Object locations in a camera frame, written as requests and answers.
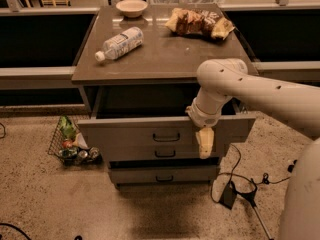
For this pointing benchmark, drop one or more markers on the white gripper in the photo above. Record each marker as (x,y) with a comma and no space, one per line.
(205,118)

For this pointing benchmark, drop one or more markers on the grey top drawer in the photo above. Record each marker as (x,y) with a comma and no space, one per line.
(132,115)

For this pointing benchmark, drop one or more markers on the grey drawer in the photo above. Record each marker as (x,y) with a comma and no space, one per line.
(132,115)
(153,152)
(164,174)

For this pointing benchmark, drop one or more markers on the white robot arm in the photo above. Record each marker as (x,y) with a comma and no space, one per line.
(295,105)

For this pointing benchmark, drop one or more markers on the grey middle drawer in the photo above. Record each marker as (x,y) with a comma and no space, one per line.
(153,152)

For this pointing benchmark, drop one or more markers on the grey bottom drawer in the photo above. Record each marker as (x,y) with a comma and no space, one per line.
(164,174)

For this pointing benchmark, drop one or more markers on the grey drawer cabinet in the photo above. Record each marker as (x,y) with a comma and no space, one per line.
(163,58)

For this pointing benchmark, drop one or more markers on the black power adapter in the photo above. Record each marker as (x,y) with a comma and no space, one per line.
(228,196)

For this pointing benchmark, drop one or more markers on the black metal stand leg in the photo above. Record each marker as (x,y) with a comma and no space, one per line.
(250,198)

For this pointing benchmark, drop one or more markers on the black pole on floor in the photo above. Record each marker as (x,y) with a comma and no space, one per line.
(291,167)

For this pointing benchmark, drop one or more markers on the brown chip bag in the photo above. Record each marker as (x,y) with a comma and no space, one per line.
(211,24)

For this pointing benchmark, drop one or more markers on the clear plastic water bottle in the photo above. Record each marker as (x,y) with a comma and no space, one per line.
(120,44)

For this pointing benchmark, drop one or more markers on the white cup in basket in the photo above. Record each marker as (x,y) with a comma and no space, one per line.
(80,141)

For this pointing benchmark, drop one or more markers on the green snack bag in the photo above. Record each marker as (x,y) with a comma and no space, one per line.
(66,127)

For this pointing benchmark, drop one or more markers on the red can in basket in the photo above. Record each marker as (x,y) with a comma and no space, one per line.
(67,144)

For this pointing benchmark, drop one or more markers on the beige ceramic bowl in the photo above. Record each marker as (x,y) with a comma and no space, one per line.
(132,8)

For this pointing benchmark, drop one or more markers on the black wire basket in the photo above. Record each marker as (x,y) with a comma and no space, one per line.
(73,156)

